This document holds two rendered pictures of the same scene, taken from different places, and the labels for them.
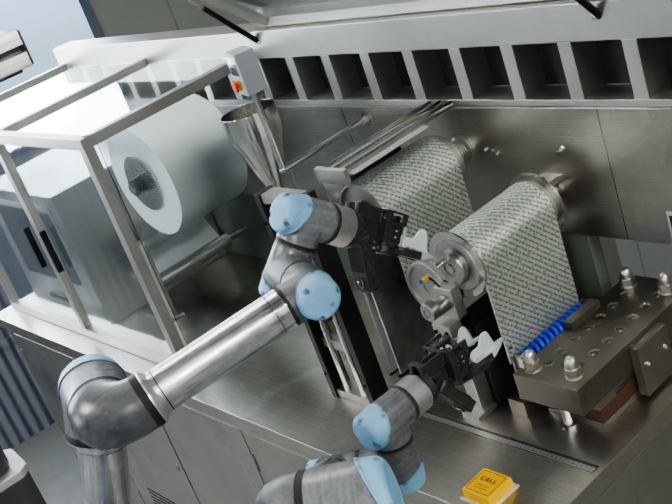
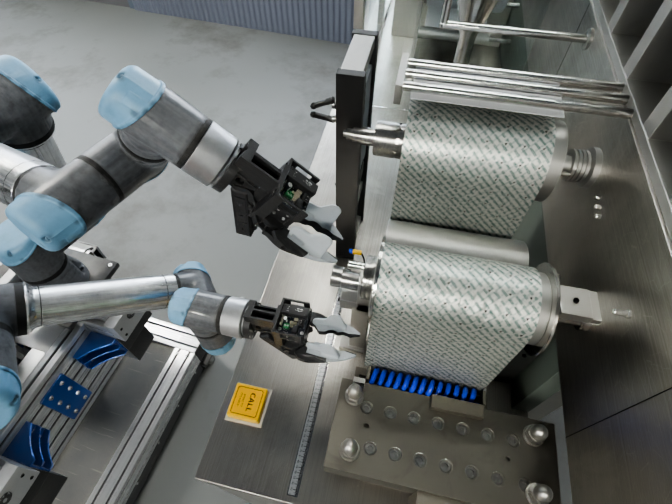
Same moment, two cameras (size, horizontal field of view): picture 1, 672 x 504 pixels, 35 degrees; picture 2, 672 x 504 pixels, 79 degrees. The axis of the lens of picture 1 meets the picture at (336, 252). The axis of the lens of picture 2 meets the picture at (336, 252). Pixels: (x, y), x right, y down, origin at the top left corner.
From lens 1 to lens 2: 1.72 m
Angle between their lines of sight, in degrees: 47
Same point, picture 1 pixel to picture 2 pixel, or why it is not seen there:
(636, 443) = not seen: outside the picture
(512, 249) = (430, 327)
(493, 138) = (611, 199)
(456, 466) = (278, 357)
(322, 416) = not seen: hidden behind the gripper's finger
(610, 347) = (407, 470)
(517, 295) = (406, 348)
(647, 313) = (483, 488)
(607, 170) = (623, 401)
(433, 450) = not seen: hidden behind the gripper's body
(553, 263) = (478, 361)
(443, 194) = (491, 195)
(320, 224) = (148, 144)
